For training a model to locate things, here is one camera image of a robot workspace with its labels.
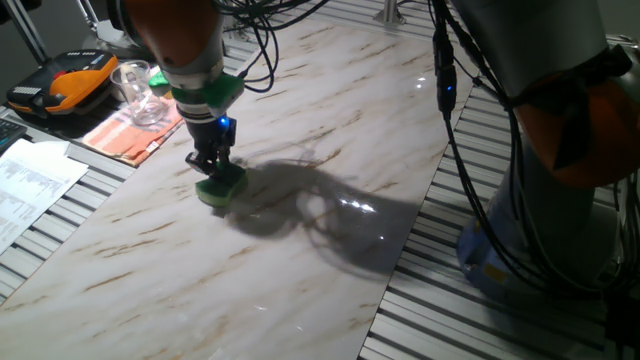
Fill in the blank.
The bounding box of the orange black teach pendant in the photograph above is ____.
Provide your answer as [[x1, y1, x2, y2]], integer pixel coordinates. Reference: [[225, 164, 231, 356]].
[[6, 49, 120, 120]]

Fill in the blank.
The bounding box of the aluminium frame beam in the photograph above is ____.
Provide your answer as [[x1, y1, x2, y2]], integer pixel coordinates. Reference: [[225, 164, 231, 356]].
[[2, 0, 51, 66], [372, 0, 407, 26]]

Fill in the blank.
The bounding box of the black keyboard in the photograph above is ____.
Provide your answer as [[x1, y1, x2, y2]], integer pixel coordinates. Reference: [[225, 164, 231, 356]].
[[0, 118, 29, 156]]

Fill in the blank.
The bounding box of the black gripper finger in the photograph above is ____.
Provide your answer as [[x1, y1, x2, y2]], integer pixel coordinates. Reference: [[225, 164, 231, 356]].
[[185, 151, 217, 176], [215, 130, 238, 174]]

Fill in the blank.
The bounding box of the black cable with inline connector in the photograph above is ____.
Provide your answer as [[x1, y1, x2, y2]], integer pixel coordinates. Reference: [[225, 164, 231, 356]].
[[430, 0, 616, 296]]

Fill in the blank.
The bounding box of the green sponge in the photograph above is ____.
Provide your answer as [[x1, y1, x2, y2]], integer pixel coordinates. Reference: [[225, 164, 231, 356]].
[[194, 162, 249, 209]]

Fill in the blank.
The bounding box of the blank white paper sheet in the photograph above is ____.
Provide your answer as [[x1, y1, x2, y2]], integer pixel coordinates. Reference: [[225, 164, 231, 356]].
[[32, 139, 72, 157]]

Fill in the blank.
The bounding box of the thin silver tripod leg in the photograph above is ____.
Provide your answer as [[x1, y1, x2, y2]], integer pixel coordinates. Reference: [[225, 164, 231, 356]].
[[74, 0, 101, 34]]

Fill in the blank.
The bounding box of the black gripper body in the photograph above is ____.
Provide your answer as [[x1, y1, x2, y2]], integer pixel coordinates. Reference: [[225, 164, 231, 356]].
[[185, 115, 238, 161]]

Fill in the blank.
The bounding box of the printed white paper sheet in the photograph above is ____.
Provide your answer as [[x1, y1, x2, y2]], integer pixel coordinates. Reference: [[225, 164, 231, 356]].
[[0, 138, 90, 256]]

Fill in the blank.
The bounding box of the clear glass beaker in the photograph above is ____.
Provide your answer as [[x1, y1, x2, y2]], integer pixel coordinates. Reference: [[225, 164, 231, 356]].
[[109, 60, 167, 127]]

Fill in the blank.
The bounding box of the orange striped cloth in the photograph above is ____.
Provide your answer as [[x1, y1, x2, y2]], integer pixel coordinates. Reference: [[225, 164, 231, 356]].
[[82, 97, 185, 168]]

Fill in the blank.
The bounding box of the black wrist cable bundle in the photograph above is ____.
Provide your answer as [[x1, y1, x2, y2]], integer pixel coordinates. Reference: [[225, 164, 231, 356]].
[[214, 0, 331, 95]]

